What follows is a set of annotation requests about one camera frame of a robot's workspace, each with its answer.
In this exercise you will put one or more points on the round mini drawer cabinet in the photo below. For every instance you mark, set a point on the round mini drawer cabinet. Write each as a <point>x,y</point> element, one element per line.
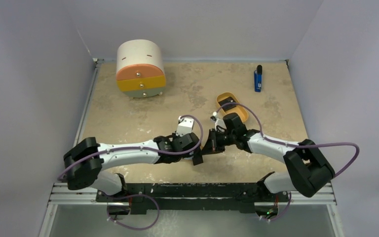
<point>139,69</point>

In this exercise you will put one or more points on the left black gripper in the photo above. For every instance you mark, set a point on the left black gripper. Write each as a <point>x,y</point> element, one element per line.
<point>174,136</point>

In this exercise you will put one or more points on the tan oval tray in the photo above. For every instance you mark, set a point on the tan oval tray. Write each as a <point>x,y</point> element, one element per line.
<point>241,111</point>

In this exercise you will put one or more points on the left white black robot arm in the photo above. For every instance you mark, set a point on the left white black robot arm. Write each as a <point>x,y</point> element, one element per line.
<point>86,164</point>

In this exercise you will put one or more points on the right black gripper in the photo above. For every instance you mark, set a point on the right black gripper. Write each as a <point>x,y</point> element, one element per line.
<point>215,141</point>

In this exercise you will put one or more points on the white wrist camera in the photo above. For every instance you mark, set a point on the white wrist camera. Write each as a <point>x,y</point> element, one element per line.
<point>185,126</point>
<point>219,124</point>

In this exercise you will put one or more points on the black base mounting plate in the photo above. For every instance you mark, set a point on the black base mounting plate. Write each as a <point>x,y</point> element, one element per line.
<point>241,197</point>

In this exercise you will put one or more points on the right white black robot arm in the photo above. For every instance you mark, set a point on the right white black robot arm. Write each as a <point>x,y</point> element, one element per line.
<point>307,168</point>

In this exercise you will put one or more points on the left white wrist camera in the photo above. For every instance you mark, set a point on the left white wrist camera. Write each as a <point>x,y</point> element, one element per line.
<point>185,126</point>

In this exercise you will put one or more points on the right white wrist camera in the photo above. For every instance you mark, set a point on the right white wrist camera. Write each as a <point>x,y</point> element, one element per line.
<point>219,124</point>

